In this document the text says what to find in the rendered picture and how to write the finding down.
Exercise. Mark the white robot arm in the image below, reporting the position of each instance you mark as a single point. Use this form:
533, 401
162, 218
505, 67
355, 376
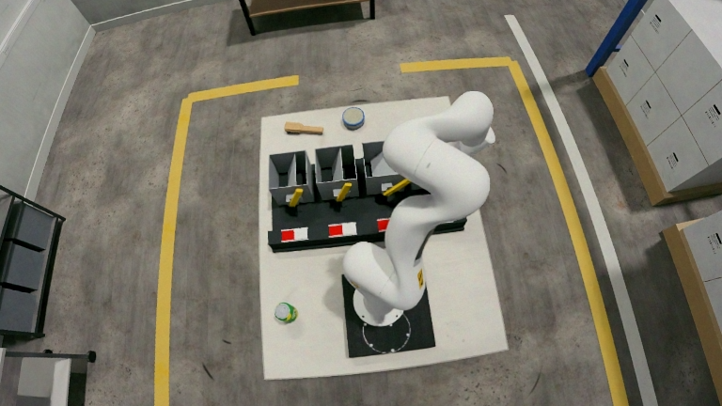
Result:
434, 153

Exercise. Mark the small round tin with blue rim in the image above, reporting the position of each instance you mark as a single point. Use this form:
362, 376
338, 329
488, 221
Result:
353, 118

